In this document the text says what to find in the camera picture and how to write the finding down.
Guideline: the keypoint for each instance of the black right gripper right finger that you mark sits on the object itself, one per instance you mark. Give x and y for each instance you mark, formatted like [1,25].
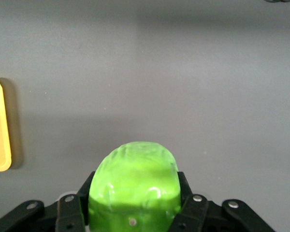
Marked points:
[195,207]

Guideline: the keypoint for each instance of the dark grey object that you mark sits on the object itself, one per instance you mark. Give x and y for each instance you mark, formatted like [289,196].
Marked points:
[278,1]

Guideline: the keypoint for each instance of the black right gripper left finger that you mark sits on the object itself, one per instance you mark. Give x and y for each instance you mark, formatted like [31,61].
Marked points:
[72,207]

